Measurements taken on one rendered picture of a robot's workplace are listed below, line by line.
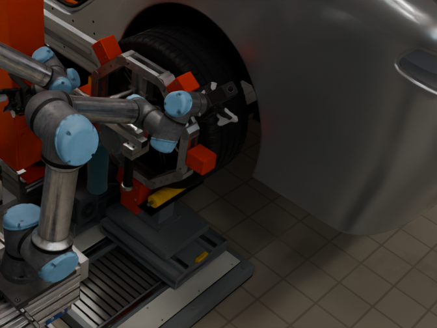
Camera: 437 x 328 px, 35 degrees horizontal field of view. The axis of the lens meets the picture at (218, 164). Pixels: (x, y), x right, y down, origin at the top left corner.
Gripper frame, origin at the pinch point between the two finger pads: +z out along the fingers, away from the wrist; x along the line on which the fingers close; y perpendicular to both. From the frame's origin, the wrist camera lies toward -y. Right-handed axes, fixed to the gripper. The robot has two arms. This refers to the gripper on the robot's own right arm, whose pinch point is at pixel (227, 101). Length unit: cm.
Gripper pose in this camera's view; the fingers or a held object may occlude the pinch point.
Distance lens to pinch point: 230.5
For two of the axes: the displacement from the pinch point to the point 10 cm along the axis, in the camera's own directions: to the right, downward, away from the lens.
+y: -7.6, 5.2, 3.8
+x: 5.0, 8.5, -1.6
